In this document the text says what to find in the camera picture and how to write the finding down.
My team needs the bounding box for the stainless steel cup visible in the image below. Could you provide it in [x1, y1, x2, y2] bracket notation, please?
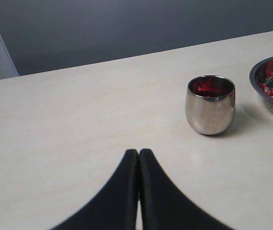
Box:
[185, 75, 236, 136]

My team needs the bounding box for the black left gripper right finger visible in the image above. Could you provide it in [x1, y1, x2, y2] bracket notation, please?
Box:
[139, 149, 231, 230]

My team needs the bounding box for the red candy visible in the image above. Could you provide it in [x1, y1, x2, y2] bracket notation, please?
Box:
[193, 80, 223, 96]

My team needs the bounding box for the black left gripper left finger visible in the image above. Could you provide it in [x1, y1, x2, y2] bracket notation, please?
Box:
[53, 149, 139, 230]

